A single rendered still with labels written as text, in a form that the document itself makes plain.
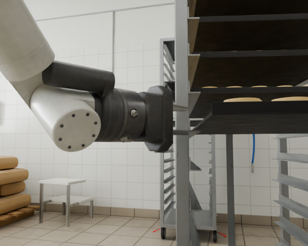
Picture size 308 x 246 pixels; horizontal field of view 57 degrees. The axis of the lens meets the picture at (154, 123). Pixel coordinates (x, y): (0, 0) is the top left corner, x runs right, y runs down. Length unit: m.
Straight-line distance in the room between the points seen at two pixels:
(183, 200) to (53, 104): 0.40
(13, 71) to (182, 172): 0.43
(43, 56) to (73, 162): 3.44
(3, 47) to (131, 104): 0.19
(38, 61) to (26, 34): 0.03
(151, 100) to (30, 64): 0.22
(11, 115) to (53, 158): 0.89
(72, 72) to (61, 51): 3.69
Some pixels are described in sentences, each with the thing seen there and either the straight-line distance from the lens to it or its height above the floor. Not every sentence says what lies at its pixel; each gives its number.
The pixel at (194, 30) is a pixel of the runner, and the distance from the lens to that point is 0.79.
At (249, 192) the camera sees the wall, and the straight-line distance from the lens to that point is 3.29.
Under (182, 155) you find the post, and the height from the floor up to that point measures 0.80.
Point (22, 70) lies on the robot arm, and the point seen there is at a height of 0.91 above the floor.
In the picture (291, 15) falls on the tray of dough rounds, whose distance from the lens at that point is 0.81.
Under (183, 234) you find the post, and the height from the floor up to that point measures 0.63.
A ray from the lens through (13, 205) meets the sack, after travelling 3.57.
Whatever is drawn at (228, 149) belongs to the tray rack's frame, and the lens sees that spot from 1.31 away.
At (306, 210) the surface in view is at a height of 0.60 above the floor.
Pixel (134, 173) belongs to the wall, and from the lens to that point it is 3.44.
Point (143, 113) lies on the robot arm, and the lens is 0.45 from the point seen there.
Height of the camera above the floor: 0.82
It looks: 5 degrees up
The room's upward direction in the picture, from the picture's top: straight up
